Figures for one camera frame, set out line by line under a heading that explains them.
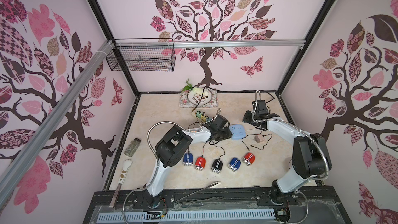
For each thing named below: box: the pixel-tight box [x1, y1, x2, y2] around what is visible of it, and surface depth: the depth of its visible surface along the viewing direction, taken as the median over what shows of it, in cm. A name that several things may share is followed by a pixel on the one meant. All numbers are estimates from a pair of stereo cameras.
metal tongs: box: [175, 180, 221, 204], surface depth 77 cm
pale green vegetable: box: [192, 86, 204, 95], surface depth 119 cm
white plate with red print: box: [197, 88, 213, 106], surface depth 118 cm
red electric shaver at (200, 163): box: [193, 156, 206, 172], surface depth 85 cm
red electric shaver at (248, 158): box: [242, 152, 256, 166], surface depth 86 cm
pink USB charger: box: [253, 134, 265, 144], surface depth 95 cm
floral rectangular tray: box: [178, 88, 219, 109], surface depth 116 cm
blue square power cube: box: [229, 123, 247, 140], surface depth 97 cm
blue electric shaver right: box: [228, 157, 241, 173], surface depth 84 cm
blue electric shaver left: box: [182, 152, 194, 166], surface depth 86 cm
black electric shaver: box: [210, 159, 223, 174], surface depth 84 cm
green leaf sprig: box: [181, 78, 193, 93], surface depth 121 cm
